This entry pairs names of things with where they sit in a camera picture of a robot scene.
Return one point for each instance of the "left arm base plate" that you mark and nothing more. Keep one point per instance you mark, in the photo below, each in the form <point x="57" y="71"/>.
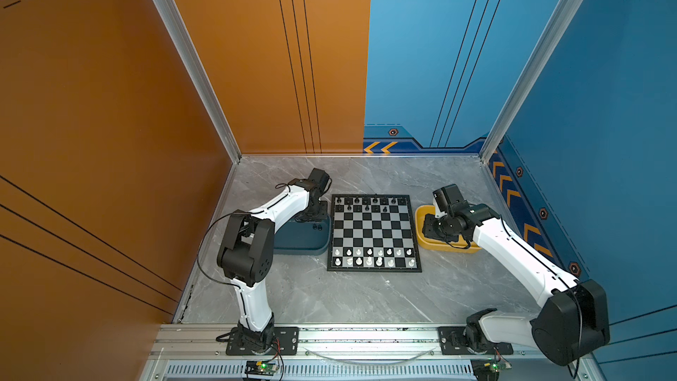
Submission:
<point x="280" y="339"/>

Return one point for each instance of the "left green circuit board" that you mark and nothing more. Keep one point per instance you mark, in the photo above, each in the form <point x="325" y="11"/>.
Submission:
<point x="261" y="370"/>

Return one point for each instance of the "aluminium mounting rail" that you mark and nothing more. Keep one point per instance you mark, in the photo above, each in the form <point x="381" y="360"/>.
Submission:
<point x="402" y="351"/>

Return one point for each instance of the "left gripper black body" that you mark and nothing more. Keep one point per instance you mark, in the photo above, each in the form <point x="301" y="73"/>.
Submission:
<point x="318" y="214"/>

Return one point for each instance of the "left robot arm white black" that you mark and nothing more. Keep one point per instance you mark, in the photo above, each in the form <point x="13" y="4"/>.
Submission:
<point x="247" y="249"/>

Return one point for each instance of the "teal plastic tray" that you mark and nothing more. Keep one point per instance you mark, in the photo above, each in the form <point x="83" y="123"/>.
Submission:
<point x="299" y="238"/>

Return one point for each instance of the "white chess pieces row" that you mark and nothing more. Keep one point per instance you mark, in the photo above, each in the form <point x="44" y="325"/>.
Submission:
<point x="374" y="258"/>

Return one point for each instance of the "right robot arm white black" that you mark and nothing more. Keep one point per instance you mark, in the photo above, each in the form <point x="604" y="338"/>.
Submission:
<point x="572" y="321"/>

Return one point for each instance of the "black white chessboard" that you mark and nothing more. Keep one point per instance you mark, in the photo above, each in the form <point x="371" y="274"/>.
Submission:
<point x="372" y="230"/>

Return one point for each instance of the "black chess pieces on board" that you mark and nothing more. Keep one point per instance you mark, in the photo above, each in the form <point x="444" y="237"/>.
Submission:
<point x="372" y="203"/>

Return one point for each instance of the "yellow plastic tray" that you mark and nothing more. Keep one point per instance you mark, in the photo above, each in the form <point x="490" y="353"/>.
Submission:
<point x="429" y="243"/>

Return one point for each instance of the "right circuit board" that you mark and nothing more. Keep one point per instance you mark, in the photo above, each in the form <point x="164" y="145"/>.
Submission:
<point x="489" y="370"/>

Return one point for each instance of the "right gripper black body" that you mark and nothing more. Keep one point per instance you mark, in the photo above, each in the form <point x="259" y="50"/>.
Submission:
<point x="438" y="227"/>

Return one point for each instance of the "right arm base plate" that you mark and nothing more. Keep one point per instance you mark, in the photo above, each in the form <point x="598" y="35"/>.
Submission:
<point x="467" y="341"/>

